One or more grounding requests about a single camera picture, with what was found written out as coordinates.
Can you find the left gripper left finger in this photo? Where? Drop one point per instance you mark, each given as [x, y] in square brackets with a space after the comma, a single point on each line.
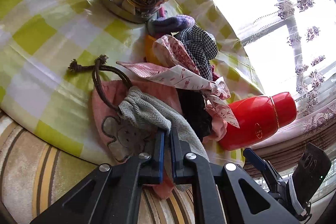
[110, 194]

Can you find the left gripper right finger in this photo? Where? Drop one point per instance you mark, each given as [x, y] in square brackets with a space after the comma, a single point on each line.
[223, 194]

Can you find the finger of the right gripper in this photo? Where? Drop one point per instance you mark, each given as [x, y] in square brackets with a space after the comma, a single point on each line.
[259, 163]

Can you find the pink fleece cloth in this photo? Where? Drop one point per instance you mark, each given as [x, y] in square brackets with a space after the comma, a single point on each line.
[219, 126]

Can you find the black scrunchie cloth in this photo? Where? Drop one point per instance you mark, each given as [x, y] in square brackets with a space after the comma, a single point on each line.
[193, 109]

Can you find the grey herringbone drawstring pouch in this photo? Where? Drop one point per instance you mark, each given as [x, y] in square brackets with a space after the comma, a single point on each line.
[140, 109]

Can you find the floral pink white cloth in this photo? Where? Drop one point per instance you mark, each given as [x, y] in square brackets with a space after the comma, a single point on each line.
[179, 71]

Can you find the black white gingham pouch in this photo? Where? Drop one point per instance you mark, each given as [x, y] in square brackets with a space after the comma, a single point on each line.
[201, 47]

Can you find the purple knitted mitten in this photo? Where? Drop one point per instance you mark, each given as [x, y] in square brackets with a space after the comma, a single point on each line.
[165, 26]

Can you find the red thermos flask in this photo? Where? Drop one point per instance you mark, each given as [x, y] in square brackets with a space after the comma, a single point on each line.
[259, 118]

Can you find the striped towel cushion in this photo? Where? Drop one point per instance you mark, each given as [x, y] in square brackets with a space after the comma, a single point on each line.
[35, 174]

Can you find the lace floral curtain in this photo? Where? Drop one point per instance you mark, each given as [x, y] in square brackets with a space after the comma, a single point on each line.
[302, 33]

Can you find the green checkered plastic tablecloth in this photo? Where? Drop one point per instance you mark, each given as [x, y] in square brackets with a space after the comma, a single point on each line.
[39, 39]

